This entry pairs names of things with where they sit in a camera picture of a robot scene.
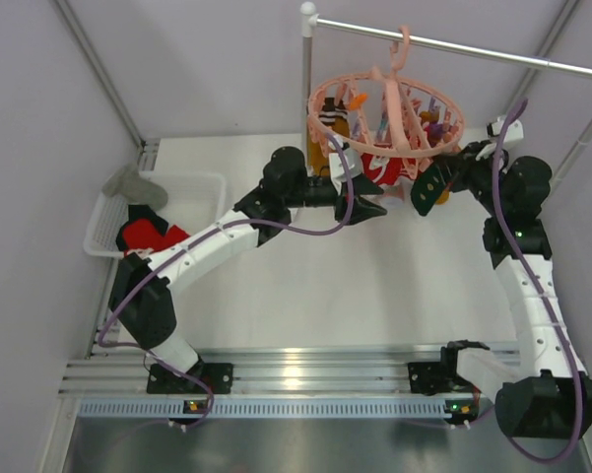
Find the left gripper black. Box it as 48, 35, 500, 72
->
284, 171, 385, 224

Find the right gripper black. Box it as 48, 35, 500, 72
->
434, 139, 509, 217

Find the pink round clip hanger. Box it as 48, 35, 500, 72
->
305, 26, 466, 180

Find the grey sock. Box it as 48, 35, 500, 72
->
101, 164, 168, 210

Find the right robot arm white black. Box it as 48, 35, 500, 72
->
436, 151, 592, 439

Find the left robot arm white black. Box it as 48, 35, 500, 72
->
108, 137, 387, 391

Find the red hanging sock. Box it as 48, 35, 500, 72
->
361, 153, 410, 189

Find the pink striped yellow-toe sock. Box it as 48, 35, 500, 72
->
419, 106, 452, 148

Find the mustard hanging sock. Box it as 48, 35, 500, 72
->
307, 97, 351, 171

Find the white plastic basket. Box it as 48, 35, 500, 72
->
83, 171, 228, 259

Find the silver clothes rack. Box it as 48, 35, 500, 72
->
300, 1, 592, 166

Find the red santa sock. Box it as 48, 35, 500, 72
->
115, 219, 190, 255

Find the black sock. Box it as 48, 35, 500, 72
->
128, 204, 169, 236

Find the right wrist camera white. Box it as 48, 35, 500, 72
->
487, 115, 524, 150

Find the right black mount plate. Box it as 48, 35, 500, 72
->
407, 362, 452, 396

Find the black mount plate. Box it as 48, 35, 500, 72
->
407, 362, 452, 396
146, 363, 233, 394

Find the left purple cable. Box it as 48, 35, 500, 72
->
96, 132, 363, 431

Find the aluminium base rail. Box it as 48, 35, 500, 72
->
59, 345, 473, 421

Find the left black mount plate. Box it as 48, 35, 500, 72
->
146, 363, 233, 394

